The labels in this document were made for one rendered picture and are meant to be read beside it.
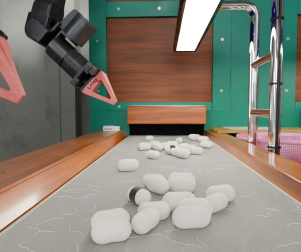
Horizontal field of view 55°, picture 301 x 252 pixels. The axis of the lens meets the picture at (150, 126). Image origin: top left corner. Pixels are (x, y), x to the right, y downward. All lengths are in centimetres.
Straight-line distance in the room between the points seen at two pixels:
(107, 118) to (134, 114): 13
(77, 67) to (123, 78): 51
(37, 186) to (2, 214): 9
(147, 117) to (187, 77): 23
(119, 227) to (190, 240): 6
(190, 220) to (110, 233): 7
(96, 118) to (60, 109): 177
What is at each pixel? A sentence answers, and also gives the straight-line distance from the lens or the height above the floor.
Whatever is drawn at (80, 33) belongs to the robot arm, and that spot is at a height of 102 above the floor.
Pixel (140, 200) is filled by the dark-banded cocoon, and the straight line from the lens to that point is 33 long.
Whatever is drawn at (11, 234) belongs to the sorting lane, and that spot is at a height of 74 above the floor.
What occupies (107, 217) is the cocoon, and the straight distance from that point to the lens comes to 26.
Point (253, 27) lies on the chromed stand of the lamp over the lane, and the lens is 81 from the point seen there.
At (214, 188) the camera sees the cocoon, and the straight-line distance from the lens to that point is 35.
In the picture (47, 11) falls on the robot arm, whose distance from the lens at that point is 77.
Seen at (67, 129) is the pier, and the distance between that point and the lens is 293.
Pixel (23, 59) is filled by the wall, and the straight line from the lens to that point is 335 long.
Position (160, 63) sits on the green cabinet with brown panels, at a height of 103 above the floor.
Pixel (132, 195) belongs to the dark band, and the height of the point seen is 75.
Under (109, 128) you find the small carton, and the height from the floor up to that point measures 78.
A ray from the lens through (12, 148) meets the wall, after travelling 342.
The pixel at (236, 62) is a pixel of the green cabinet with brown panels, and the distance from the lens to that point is 122.
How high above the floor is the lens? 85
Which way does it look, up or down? 3 degrees down
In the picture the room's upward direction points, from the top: straight up
